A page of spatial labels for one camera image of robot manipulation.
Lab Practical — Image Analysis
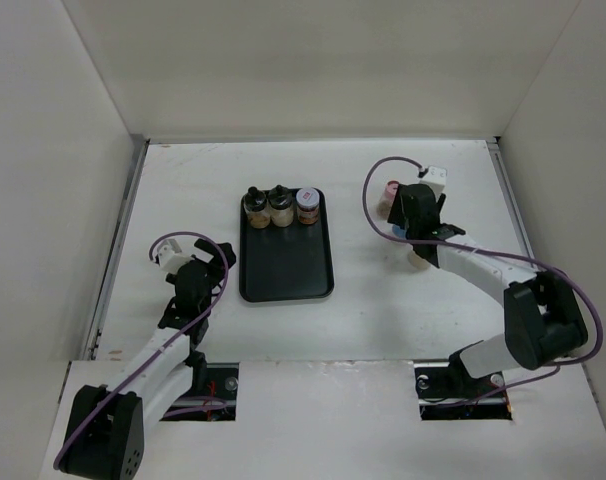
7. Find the clear-lid blue-label bottle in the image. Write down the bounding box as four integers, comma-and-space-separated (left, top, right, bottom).
392, 225, 406, 240

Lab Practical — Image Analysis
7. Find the yellow-cap cream bottle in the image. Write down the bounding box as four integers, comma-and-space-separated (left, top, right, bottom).
408, 251, 431, 271

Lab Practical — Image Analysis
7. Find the black-cap brown spice bottle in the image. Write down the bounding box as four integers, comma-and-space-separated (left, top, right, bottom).
243, 186, 271, 229

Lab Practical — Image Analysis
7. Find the black-cap pale spice bottle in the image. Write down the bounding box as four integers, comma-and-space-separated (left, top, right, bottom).
267, 185, 294, 228

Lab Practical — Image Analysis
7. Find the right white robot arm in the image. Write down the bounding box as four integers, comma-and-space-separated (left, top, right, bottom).
387, 184, 588, 396

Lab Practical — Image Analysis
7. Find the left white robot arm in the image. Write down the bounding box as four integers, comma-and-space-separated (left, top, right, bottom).
53, 233, 236, 479

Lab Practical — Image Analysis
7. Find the pink-cap pepper shaker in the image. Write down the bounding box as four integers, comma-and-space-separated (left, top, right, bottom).
376, 180, 399, 220

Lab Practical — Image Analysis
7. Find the black rectangular plastic tray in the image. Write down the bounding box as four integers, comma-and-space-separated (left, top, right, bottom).
238, 193, 335, 303

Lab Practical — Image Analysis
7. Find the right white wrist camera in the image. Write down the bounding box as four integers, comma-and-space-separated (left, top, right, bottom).
418, 166, 447, 200

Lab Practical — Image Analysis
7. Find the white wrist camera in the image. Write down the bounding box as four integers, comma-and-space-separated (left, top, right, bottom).
418, 166, 447, 200
152, 238, 192, 275

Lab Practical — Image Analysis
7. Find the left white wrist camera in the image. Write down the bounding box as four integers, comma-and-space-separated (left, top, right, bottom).
152, 238, 192, 275

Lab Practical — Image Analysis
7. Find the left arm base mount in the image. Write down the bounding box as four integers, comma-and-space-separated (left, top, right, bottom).
162, 363, 240, 422

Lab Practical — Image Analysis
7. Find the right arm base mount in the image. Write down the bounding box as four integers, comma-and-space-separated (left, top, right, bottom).
414, 349, 512, 421

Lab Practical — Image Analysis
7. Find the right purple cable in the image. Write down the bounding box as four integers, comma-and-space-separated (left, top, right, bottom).
361, 156, 605, 401

